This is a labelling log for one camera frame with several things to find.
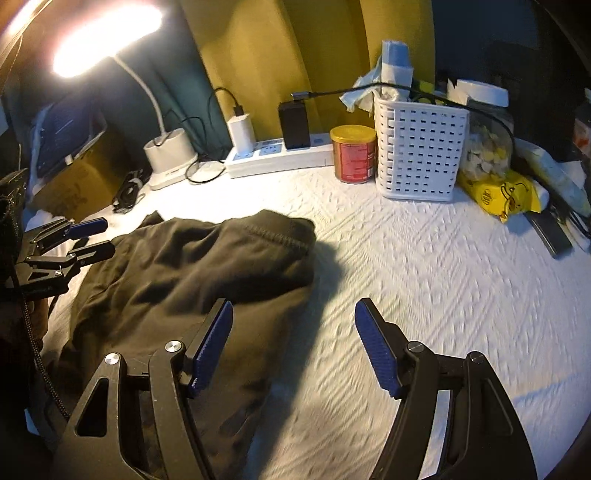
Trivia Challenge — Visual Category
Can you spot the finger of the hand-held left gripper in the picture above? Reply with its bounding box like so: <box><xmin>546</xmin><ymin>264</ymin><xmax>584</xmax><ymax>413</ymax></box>
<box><xmin>23</xmin><ymin>218</ymin><xmax>109</xmax><ymax>252</ymax></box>
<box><xmin>16</xmin><ymin>240</ymin><xmax>116</xmax><ymax>296</ymax></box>

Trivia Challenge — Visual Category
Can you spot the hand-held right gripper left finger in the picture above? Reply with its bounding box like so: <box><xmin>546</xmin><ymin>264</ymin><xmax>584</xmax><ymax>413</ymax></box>
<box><xmin>51</xmin><ymin>298</ymin><xmax>234</xmax><ymax>480</ymax></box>

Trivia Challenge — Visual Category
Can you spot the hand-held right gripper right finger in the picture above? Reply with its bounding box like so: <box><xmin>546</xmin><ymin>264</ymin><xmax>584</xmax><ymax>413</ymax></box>
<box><xmin>355</xmin><ymin>298</ymin><xmax>539</xmax><ymax>480</ymax></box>

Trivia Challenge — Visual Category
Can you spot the brown t-shirt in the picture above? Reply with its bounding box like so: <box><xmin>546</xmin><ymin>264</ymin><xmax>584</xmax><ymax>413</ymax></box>
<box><xmin>46</xmin><ymin>209</ymin><xmax>317</xmax><ymax>480</ymax></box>

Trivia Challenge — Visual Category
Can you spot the cardboard box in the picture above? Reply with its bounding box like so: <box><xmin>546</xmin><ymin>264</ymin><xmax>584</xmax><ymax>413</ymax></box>
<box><xmin>30</xmin><ymin>134</ymin><xmax>139</xmax><ymax>222</ymax></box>

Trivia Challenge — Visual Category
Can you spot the black tablet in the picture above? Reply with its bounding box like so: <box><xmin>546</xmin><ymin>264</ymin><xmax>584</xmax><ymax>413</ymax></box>
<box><xmin>32</xmin><ymin>92</ymin><xmax>107</xmax><ymax>178</ymax></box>

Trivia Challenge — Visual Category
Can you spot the white textured tablecloth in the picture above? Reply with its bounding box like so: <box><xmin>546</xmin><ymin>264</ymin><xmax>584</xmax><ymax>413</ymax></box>
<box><xmin>39</xmin><ymin>161</ymin><xmax>591</xmax><ymax>480</ymax></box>

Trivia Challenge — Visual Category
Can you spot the white desk lamp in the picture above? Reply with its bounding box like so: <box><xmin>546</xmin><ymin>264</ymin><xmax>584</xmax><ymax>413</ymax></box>
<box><xmin>51</xmin><ymin>0</ymin><xmax>199</xmax><ymax>191</ymax></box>

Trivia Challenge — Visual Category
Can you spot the green curtain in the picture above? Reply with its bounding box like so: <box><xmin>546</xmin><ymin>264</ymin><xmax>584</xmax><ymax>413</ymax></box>
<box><xmin>0</xmin><ymin>28</ymin><xmax>232</xmax><ymax>185</ymax></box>

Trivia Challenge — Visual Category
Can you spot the white charger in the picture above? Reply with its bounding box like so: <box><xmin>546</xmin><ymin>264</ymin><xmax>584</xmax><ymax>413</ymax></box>
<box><xmin>226</xmin><ymin>113</ymin><xmax>254</xmax><ymax>153</ymax></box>

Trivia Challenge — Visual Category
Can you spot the red can gold lid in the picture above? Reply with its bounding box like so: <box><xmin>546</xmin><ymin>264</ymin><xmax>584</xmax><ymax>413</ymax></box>
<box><xmin>329</xmin><ymin>126</ymin><xmax>378</xmax><ymax>184</ymax></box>

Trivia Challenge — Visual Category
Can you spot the yellow snack packet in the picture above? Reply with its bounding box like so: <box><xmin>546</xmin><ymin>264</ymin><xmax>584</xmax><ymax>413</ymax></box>
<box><xmin>457</xmin><ymin>171</ymin><xmax>548</xmax><ymax>224</ymax></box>

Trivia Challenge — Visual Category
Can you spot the white power strip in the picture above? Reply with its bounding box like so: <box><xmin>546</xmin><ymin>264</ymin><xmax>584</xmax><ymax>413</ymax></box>
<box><xmin>225</xmin><ymin>136</ymin><xmax>335</xmax><ymax>179</ymax></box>

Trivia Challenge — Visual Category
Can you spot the white perforated basket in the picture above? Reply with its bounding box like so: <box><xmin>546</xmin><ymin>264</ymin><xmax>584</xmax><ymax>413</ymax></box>
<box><xmin>373</xmin><ymin>90</ymin><xmax>471</xmax><ymax>203</ymax></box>

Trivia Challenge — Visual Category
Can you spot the black charger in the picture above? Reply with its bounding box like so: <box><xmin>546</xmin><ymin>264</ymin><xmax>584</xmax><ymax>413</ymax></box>
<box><xmin>278</xmin><ymin>102</ymin><xmax>311</xmax><ymax>151</ymax></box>

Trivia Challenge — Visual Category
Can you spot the white wipes packet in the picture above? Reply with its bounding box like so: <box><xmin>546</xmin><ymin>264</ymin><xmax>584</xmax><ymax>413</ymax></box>
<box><xmin>512</xmin><ymin>138</ymin><xmax>591</xmax><ymax>204</ymax></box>

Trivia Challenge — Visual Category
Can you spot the crumpled white tissue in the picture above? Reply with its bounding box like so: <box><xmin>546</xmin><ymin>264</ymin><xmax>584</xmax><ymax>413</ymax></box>
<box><xmin>341</xmin><ymin>65</ymin><xmax>384</xmax><ymax>112</ymax></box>

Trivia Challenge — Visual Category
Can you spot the yellow curtain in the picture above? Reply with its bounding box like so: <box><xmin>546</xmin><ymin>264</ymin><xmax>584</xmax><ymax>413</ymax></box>
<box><xmin>178</xmin><ymin>0</ymin><xmax>437</xmax><ymax>144</ymax></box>

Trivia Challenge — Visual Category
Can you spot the glass jar white lid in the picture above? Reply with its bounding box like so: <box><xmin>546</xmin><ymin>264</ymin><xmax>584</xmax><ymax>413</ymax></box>
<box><xmin>448</xmin><ymin>79</ymin><xmax>514</xmax><ymax>185</ymax></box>

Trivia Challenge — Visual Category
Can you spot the blue and white packet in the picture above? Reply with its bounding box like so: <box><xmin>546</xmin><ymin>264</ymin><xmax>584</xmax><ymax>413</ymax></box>
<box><xmin>381</xmin><ymin>41</ymin><xmax>414</xmax><ymax>90</ymax></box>

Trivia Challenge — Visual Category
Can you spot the black coiled cable bundle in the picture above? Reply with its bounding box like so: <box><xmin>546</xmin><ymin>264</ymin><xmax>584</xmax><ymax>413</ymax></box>
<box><xmin>113</xmin><ymin>168</ymin><xmax>153</xmax><ymax>214</ymax></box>

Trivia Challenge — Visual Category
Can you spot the black braided cable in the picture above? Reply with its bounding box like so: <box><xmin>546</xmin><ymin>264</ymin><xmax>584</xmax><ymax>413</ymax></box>
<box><xmin>18</xmin><ymin>277</ymin><xmax>70</xmax><ymax>421</ymax></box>

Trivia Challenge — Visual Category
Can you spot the black lamp cable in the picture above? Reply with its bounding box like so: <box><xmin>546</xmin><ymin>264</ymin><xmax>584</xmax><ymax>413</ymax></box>
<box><xmin>178</xmin><ymin>115</ymin><xmax>227</xmax><ymax>185</ymax></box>

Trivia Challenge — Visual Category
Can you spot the black white-charger cable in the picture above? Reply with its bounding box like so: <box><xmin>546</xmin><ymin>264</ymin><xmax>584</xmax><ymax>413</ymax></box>
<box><xmin>213</xmin><ymin>87</ymin><xmax>245</xmax><ymax>118</ymax></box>

